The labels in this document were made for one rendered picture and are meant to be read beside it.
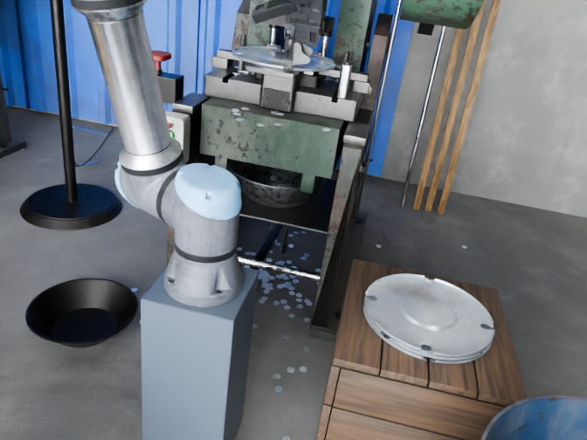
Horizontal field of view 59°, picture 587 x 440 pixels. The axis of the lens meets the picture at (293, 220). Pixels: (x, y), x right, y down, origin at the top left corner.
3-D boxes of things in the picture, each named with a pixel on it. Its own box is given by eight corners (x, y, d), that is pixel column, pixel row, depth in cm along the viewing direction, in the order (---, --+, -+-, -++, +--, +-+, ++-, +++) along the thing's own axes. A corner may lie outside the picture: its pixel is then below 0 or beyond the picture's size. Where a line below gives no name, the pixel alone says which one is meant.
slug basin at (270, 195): (316, 225, 160) (321, 195, 155) (212, 203, 164) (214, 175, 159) (331, 185, 190) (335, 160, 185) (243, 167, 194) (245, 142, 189)
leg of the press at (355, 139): (342, 345, 159) (410, 42, 118) (307, 336, 160) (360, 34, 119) (366, 218, 240) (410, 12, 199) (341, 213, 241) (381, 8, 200)
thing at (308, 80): (318, 88, 151) (320, 78, 150) (252, 77, 153) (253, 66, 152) (326, 78, 165) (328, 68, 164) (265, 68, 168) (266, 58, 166)
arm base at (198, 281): (228, 314, 94) (232, 269, 89) (150, 296, 96) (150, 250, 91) (251, 271, 107) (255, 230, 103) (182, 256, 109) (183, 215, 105)
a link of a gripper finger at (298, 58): (307, 79, 130) (310, 47, 122) (284, 76, 130) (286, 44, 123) (309, 72, 131) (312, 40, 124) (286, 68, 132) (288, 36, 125)
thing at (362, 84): (370, 93, 153) (377, 58, 148) (315, 85, 155) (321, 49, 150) (372, 90, 158) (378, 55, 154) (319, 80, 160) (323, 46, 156)
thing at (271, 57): (233, 44, 155) (233, 42, 155) (328, 55, 159) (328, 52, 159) (231, 64, 130) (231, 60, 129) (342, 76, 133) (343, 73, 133)
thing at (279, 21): (325, 42, 145) (328, 22, 143) (256, 31, 148) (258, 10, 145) (332, 36, 159) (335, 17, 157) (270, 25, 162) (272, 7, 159)
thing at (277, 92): (290, 125, 134) (296, 72, 128) (238, 115, 136) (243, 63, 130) (307, 103, 156) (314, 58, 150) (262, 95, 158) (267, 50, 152)
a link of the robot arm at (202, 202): (204, 264, 90) (208, 195, 83) (155, 235, 96) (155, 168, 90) (251, 242, 98) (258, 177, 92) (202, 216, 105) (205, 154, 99)
